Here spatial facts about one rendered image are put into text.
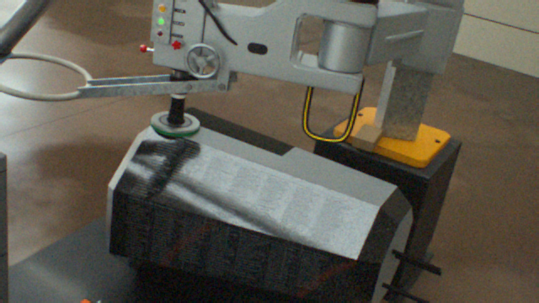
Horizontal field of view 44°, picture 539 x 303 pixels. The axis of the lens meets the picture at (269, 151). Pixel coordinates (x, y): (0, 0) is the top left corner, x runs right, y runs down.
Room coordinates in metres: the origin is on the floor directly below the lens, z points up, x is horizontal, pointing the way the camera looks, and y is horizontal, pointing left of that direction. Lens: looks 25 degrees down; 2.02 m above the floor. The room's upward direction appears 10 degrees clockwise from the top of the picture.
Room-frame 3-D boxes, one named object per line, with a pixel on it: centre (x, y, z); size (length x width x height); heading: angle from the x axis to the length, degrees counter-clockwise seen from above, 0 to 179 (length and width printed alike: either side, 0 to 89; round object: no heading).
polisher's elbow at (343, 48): (2.65, -0.22, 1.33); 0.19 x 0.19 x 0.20
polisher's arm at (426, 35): (3.01, -0.49, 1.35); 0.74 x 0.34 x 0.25; 143
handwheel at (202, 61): (2.57, 0.32, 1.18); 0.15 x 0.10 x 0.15; 85
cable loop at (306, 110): (2.65, -0.22, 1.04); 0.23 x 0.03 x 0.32; 85
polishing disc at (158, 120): (2.70, 0.43, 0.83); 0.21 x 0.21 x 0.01
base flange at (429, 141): (3.17, -0.61, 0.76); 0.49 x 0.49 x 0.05; 64
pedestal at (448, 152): (3.17, -0.61, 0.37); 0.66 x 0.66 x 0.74; 64
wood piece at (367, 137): (2.97, -0.46, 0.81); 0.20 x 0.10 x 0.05; 162
